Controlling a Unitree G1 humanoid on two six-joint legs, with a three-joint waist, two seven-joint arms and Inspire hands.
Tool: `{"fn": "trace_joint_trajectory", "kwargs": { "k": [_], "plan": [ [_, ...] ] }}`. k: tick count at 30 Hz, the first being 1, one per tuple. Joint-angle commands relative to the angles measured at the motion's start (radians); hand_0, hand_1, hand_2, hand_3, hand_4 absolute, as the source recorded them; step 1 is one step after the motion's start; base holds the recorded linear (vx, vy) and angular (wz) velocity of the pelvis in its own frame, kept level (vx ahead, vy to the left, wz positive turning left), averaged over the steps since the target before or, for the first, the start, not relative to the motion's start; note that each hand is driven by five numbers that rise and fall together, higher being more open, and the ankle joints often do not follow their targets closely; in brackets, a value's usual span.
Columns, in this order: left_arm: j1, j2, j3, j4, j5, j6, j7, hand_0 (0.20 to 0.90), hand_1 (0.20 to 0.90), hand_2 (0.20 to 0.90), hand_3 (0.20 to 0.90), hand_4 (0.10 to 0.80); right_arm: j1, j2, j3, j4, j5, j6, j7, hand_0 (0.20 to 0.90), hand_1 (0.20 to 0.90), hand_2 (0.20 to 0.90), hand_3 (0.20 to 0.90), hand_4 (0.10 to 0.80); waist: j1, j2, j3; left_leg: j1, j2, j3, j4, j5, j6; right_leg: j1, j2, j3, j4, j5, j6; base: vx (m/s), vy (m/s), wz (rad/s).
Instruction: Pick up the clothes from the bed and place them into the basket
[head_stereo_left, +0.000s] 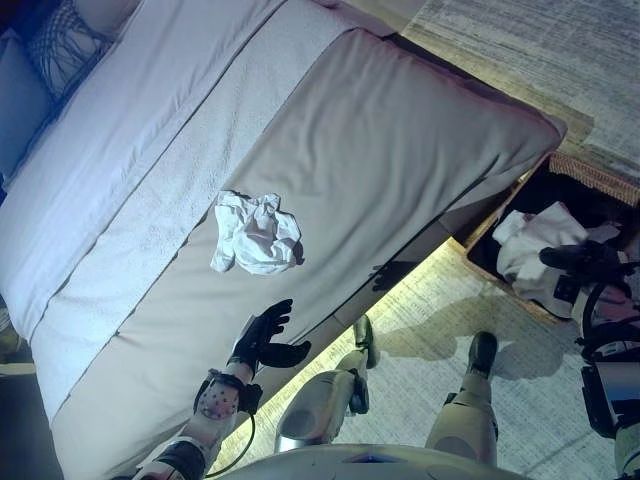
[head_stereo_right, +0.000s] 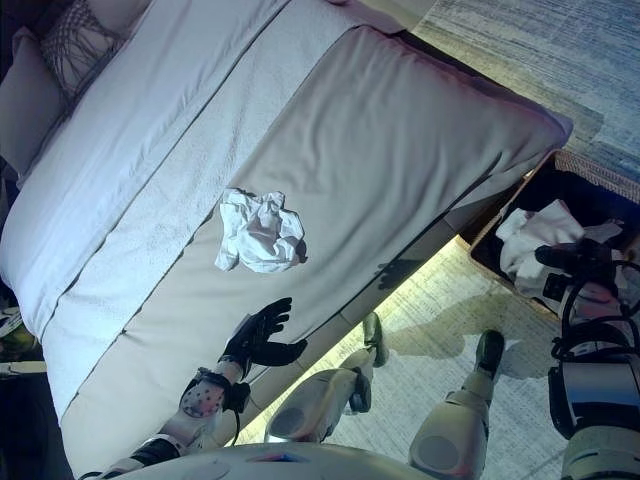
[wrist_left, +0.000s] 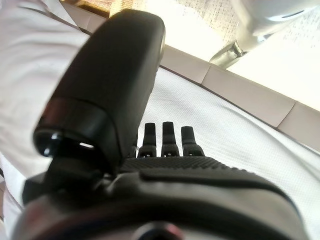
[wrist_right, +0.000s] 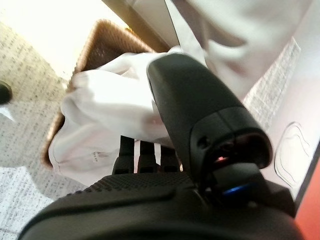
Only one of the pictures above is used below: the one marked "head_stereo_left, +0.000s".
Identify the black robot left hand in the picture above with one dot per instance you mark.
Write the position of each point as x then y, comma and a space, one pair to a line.
262, 345

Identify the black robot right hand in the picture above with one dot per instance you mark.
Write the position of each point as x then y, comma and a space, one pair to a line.
590, 260

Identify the beige garment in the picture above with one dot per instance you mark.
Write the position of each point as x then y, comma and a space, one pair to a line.
530, 240

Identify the white garment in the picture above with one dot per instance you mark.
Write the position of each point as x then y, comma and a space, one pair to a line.
250, 235

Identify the brown wicker laundry basket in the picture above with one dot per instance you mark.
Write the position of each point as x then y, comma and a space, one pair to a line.
590, 172

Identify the beige bed runner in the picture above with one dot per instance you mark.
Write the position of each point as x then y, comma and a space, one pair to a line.
375, 140

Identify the white bed with duvet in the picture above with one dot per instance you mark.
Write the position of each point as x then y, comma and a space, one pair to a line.
125, 150

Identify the silver robot torso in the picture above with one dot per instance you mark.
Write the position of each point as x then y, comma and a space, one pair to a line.
360, 465

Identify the silver robot right leg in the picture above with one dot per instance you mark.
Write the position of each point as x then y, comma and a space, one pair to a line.
465, 415

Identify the grey streaked area rug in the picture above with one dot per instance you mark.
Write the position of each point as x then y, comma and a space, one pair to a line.
525, 50

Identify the grey knitted fringed cushion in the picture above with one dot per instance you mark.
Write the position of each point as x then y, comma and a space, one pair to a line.
65, 45

